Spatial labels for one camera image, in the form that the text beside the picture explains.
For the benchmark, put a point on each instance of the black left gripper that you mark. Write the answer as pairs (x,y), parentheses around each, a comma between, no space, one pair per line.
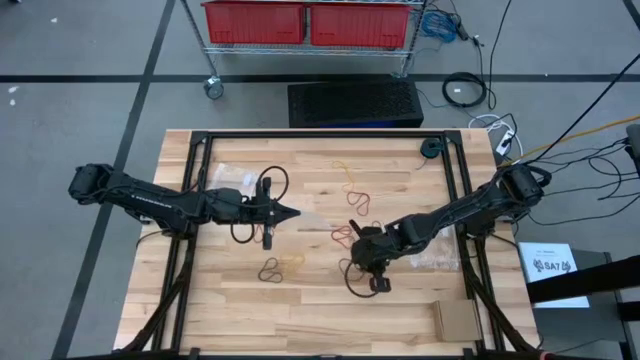
(235,207)

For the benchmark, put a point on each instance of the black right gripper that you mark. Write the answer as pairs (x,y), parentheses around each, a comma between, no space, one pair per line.
(375,245)

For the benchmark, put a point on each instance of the black rubber band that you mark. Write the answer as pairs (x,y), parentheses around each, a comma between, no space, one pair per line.
(376,222)
(260,272)
(342,267)

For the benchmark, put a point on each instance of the red rubber band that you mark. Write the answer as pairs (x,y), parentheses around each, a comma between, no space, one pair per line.
(334,235)
(367,205)
(257,232)

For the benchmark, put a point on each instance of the yellow rubber band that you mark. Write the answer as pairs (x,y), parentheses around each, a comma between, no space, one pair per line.
(300,260)
(351,180)

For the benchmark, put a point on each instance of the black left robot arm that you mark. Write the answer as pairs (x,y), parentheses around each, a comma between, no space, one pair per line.
(150,202)

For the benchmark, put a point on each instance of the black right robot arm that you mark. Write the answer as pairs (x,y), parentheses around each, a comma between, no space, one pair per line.
(475,200)

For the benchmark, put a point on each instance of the brown cardboard piece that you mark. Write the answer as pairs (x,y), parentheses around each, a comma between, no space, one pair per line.
(457,322)

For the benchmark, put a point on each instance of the black perforated computer case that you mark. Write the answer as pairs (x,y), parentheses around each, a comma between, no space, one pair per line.
(350,102)

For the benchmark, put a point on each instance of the rack caster wheel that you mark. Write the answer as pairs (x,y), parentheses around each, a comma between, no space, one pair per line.
(214,89)

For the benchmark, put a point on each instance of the white power strip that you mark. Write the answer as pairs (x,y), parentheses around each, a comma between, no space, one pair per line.
(505,142)

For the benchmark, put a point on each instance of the white paper sign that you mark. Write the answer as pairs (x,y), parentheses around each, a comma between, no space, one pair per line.
(545,285)

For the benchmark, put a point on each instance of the red plastic storage bin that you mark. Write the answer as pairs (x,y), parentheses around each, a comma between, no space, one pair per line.
(255,22)
(360,25)

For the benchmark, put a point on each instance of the grey side cabinet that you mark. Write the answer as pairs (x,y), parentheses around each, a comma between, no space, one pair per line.
(575,330)

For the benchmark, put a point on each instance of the black metal beam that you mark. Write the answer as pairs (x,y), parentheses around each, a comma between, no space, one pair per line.
(590,280)

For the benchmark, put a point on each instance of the black aluminium table frame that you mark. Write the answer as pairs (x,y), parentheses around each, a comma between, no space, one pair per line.
(325,134)

